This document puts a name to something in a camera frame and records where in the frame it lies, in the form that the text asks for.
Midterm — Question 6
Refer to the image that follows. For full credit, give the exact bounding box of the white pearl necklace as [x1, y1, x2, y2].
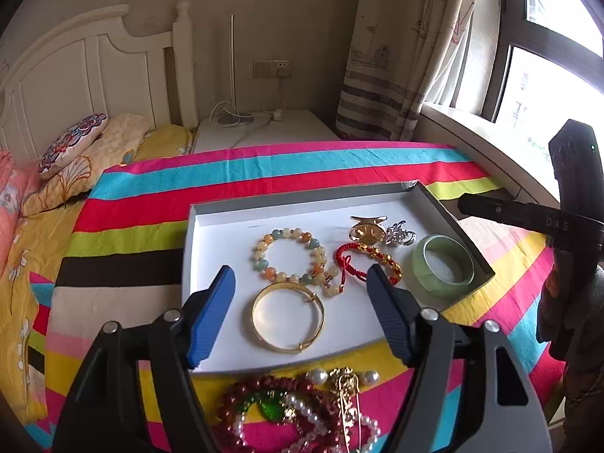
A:
[232, 393, 383, 453]

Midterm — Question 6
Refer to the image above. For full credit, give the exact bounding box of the green jade bangle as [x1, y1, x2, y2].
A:
[411, 234, 475, 299]

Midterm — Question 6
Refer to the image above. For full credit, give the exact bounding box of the pink floral folded quilt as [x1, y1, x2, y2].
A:
[0, 149, 39, 273]

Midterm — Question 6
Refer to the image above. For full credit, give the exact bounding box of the white bed headboard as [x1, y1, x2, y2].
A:
[1, 1, 200, 162]

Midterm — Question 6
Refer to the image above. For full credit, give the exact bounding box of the colourful striped cloth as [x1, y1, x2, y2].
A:
[40, 141, 563, 452]

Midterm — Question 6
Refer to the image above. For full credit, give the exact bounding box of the window frame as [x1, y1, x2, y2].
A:
[480, 0, 603, 122]

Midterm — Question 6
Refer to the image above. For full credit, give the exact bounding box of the dark red bead bracelet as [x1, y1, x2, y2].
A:
[215, 374, 350, 453]

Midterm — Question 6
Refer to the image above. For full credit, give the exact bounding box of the red braided cord bracelet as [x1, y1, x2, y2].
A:
[334, 240, 405, 287]

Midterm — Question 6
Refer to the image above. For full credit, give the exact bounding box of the grey cardboard tray box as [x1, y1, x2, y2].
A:
[182, 181, 495, 374]

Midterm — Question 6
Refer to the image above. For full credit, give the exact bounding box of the wall socket plate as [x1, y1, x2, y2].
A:
[253, 59, 293, 79]

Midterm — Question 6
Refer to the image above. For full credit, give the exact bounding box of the embroidered round cushion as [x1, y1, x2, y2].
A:
[38, 112, 108, 180]

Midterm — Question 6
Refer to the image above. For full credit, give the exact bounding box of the yellow patterned pillow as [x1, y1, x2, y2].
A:
[22, 114, 154, 217]

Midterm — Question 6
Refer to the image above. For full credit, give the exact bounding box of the white bedside table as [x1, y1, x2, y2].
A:
[191, 109, 339, 153]

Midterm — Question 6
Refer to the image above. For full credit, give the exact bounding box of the gold bangle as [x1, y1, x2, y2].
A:
[250, 282, 325, 355]

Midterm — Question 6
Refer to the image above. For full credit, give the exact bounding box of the silver leaf brooch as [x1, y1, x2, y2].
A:
[384, 220, 417, 247]

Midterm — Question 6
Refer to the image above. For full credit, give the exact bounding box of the white desk lamp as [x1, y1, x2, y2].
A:
[216, 14, 253, 128]

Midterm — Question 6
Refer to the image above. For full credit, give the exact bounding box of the multicolour jade bead bracelet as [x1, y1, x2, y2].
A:
[252, 227, 342, 299]

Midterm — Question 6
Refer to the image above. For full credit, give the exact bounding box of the patterned striped curtain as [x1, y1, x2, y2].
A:
[335, 0, 490, 141]

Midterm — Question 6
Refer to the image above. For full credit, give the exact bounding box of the pearl earring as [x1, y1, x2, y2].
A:
[361, 370, 380, 387]
[306, 368, 329, 387]

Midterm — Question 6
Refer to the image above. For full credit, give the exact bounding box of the yellow floral bedsheet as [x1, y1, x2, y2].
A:
[1, 125, 200, 441]

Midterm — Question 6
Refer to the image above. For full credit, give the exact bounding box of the white charging cable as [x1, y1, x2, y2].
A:
[206, 74, 289, 149]

